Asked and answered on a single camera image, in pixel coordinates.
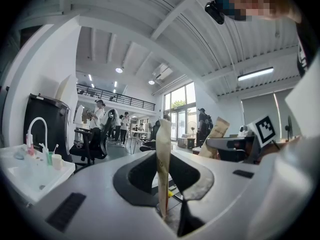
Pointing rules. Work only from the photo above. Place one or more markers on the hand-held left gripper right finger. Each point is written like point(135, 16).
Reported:
point(225, 196)

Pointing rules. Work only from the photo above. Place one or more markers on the cream plastic cup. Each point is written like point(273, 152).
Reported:
point(57, 162)

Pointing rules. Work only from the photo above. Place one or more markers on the pale blue soap dish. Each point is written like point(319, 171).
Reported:
point(18, 155)

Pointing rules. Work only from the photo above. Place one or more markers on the kraft paper wrapper piece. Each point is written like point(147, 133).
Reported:
point(218, 131)

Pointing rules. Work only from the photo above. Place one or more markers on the grey roller blind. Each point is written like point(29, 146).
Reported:
point(260, 111)

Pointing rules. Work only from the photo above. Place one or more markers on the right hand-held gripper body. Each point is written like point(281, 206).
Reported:
point(265, 131)

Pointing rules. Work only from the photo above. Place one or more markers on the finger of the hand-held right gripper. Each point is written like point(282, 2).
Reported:
point(222, 142)

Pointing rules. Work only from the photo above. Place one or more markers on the black standing fan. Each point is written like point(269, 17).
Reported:
point(288, 127)

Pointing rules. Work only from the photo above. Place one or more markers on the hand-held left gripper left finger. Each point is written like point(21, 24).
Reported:
point(100, 196)

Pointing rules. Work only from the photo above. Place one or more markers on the white side table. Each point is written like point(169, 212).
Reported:
point(30, 179)

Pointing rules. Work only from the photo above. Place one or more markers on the long tube ceiling lamp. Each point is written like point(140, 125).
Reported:
point(255, 74)

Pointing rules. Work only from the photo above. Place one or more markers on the person's black t-shirt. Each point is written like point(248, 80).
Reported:
point(303, 51)

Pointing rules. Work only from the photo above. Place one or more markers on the black balcony railing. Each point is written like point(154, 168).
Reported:
point(117, 97)

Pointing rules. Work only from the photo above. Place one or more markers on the cardboard box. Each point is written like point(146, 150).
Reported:
point(186, 142)

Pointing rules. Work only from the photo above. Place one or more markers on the white frame table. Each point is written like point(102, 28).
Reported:
point(140, 132)

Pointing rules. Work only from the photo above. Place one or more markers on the white foam board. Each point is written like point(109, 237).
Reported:
point(66, 89)

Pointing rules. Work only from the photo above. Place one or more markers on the black wheeled equipment cabinet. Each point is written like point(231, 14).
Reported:
point(47, 126)

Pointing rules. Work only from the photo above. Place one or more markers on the round ceiling lamp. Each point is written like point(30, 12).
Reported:
point(119, 70)
point(151, 82)

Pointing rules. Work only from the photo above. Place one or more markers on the white curved faucet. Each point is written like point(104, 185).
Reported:
point(37, 120)

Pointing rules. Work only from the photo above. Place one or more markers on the white cloth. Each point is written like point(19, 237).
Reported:
point(117, 121)

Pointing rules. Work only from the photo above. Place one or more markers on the ceiling air conditioner unit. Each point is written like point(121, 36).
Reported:
point(163, 72)

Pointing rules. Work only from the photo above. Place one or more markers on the white toothbrush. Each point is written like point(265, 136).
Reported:
point(56, 148)
point(43, 147)

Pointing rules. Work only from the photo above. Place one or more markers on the person's right forearm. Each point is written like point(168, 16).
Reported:
point(285, 144)

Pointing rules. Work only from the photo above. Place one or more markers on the large glass window wall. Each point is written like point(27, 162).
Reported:
point(181, 101)

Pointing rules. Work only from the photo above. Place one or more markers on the white standing fan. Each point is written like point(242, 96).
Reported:
point(192, 126)

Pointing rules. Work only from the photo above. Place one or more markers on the black head-worn camera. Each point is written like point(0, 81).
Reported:
point(215, 11)

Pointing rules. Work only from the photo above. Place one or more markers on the black office chair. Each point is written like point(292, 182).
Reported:
point(96, 144)
point(155, 131)

